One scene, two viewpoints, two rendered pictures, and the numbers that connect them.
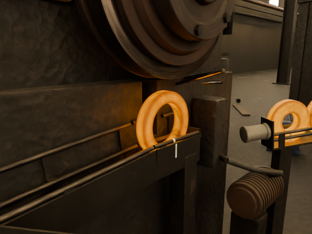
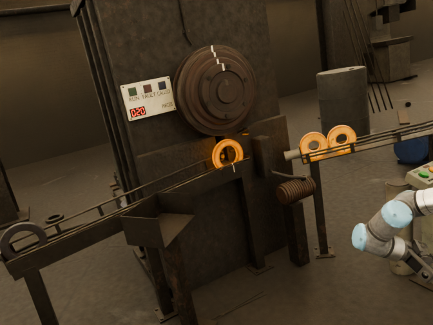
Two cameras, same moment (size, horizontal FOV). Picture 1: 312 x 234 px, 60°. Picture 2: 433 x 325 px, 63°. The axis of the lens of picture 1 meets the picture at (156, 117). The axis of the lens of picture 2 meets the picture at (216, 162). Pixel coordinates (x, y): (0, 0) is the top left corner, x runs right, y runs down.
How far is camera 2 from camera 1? 1.32 m
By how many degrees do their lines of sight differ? 21
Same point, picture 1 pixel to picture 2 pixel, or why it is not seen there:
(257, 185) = (288, 185)
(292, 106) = (312, 136)
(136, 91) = (212, 141)
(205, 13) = (232, 106)
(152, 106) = (218, 148)
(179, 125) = (238, 155)
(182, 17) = (216, 113)
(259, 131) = (292, 153)
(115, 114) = (202, 153)
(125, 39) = (196, 125)
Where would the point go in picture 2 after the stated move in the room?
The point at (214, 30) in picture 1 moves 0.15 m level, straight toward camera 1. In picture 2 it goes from (238, 111) to (224, 118)
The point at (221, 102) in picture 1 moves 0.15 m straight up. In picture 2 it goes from (264, 140) to (260, 114)
